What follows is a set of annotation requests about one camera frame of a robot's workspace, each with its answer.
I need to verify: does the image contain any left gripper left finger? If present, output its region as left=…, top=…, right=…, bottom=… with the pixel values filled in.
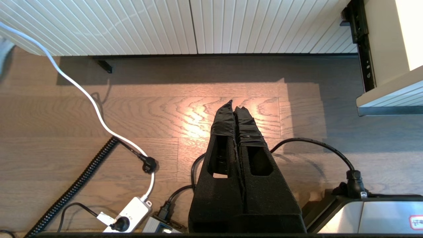
left=188, top=100, right=247, bottom=233

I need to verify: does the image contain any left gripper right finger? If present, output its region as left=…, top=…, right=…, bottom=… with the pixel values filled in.
left=233, top=106, right=307, bottom=233

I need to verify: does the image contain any cream ribbed-front drawer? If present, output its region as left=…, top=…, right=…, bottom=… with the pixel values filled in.
left=340, top=0, right=423, bottom=117

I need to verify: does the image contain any silver black robot base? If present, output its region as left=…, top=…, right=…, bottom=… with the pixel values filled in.
left=302, top=188, right=423, bottom=233

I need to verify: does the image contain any white slatted cabinet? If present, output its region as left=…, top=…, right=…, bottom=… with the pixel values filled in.
left=0, top=0, right=359, bottom=56

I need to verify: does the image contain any grey power adapter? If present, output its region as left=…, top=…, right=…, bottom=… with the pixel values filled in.
left=142, top=217, right=185, bottom=233

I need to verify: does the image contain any white power strip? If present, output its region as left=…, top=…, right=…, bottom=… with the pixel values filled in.
left=102, top=197, right=152, bottom=233

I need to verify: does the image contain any small white plug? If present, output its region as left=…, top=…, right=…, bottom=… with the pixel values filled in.
left=97, top=212, right=116, bottom=226

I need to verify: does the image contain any black adapter plug cable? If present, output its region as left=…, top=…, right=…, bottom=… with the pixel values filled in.
left=157, top=184, right=199, bottom=221

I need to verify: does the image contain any black looped power cable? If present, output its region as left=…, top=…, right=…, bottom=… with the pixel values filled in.
left=191, top=137, right=368, bottom=199

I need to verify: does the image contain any white power strip cable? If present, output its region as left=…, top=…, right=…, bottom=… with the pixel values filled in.
left=0, top=21, right=156, bottom=202

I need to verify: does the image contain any thin black cable with plug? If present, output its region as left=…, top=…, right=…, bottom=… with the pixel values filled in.
left=114, top=137, right=158, bottom=174

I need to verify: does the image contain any black coiled cable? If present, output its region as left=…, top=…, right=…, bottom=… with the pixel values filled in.
left=25, top=137, right=119, bottom=237

